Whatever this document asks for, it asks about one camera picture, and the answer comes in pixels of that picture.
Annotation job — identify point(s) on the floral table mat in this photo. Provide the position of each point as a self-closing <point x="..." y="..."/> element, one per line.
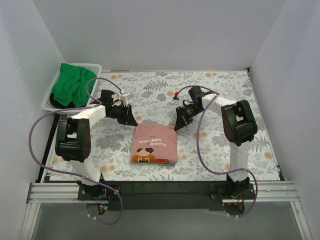
<point x="203" y="150"/>

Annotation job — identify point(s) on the black garment in basket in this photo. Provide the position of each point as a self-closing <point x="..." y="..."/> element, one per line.
<point x="58" y="105"/>

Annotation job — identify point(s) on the white plastic basket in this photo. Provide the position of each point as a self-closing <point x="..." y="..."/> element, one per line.
<point x="46" y="104"/>

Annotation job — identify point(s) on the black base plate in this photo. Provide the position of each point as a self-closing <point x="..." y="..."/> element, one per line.
<point x="163" y="195"/>

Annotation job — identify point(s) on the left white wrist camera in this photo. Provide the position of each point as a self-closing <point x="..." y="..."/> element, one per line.
<point x="125" y="97"/>

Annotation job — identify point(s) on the pink t-shirt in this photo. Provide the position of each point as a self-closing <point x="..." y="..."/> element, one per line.
<point x="154" y="144"/>

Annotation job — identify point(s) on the aluminium frame rail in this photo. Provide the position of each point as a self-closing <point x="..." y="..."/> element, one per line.
<point x="264" y="191"/>

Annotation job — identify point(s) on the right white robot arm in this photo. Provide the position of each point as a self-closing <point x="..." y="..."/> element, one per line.
<point x="239" y="127"/>

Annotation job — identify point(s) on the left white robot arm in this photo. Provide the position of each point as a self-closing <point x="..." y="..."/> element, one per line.
<point x="73" y="139"/>

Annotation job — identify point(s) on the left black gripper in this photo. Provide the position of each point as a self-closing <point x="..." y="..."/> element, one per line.
<point x="128" y="113"/>

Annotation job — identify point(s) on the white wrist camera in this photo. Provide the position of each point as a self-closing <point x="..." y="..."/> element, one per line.
<point x="125" y="97"/>
<point x="176" y="98"/>

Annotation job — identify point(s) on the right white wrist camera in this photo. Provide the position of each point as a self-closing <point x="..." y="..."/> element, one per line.
<point x="176" y="98"/>

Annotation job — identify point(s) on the green t-shirt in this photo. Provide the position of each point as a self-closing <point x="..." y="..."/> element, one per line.
<point x="73" y="85"/>

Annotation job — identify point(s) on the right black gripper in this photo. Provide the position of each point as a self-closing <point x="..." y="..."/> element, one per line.
<point x="182" y="116"/>

